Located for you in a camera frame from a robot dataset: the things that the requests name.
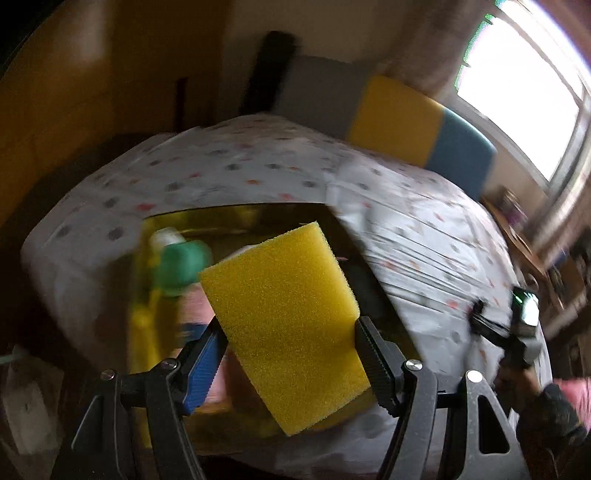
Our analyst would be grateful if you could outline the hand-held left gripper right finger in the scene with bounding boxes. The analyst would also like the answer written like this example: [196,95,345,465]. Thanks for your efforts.
[355,316,532,480]

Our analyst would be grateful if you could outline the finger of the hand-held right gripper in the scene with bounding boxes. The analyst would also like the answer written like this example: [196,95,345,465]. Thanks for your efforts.
[468,300,511,342]

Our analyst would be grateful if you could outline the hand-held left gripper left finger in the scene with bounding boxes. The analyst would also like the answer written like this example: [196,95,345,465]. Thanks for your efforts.
[51,318,227,480]

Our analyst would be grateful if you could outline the pink cloth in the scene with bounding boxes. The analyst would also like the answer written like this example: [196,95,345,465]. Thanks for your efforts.
[178,281,236,407]

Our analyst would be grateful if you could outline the yellow sponge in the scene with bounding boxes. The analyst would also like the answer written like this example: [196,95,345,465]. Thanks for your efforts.
[199,222,372,437]

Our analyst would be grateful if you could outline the gold tin box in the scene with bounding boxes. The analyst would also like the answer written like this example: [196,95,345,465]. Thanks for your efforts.
[129,203,423,450]

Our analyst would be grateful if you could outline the person's right forearm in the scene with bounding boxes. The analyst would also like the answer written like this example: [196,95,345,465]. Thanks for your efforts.
[515,383,591,480]

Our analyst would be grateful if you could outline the person's right hand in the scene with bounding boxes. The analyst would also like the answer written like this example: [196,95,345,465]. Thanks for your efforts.
[494,360,546,414]

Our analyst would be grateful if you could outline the wooden desk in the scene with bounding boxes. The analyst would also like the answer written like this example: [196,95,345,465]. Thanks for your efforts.
[480,196,591,324]

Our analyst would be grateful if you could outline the pink garment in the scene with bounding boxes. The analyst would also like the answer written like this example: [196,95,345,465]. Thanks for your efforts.
[551,376,591,398]

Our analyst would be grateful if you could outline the purple boxes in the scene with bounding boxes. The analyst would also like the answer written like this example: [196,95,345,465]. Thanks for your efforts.
[501,189,532,227]

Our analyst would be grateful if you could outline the papers on floor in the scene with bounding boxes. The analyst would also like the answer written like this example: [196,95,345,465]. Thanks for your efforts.
[0,346,65,462]

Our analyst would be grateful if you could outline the printed bed sheet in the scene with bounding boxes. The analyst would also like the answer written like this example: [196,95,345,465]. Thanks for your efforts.
[21,113,555,480]

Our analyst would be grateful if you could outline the grey yellow blue headboard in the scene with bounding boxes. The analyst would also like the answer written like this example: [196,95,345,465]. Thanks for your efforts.
[272,55,498,201]

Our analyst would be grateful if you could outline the window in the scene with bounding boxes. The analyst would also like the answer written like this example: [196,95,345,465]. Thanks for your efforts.
[455,0,591,183]

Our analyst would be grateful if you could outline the patterned curtain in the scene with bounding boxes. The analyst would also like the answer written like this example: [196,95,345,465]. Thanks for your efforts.
[383,0,499,102]

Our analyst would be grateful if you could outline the wooden wardrobe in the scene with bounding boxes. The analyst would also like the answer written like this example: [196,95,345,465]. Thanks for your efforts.
[0,0,232,232]

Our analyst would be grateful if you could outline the black rolled mat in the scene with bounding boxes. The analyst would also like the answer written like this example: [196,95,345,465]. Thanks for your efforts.
[238,30,298,116]

